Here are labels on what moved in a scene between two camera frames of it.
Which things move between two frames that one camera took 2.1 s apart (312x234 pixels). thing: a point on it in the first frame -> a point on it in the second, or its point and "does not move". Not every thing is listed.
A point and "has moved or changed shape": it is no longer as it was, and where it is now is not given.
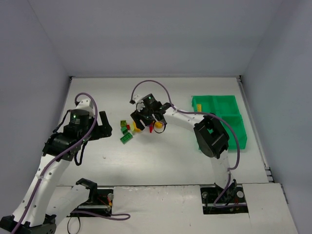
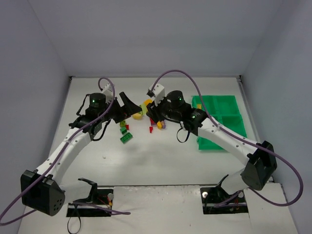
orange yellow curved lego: x=135 y=128 has moved or changed shape
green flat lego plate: x=126 y=138 does not move
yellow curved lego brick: x=158 y=125 does not move
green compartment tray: x=226 y=106 does not move
